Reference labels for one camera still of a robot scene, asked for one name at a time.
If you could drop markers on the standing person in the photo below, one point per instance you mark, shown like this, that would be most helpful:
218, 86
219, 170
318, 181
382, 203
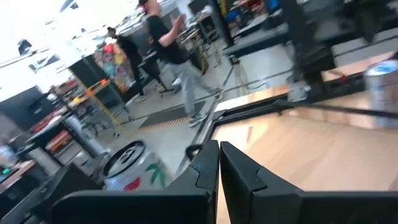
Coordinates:
127, 49

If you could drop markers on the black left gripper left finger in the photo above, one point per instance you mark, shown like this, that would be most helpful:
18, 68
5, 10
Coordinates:
140, 208

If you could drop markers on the blue silver Red Bull can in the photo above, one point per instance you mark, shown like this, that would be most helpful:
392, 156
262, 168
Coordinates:
382, 93

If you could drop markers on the colourful patchwork panel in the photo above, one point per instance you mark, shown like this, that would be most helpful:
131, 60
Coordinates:
112, 65

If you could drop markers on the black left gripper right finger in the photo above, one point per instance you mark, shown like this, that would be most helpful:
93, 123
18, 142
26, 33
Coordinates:
280, 208

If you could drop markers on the white Celsius can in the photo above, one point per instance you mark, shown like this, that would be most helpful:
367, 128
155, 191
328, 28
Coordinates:
133, 174

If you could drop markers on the black monitor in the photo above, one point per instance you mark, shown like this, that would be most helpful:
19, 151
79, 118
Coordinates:
37, 199

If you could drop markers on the walking person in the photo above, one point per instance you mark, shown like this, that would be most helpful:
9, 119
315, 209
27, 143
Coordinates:
168, 46

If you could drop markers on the black striped floor mat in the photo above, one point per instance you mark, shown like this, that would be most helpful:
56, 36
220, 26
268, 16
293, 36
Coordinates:
171, 115

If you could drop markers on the black cabinet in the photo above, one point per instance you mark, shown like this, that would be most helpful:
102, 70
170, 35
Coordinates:
90, 77

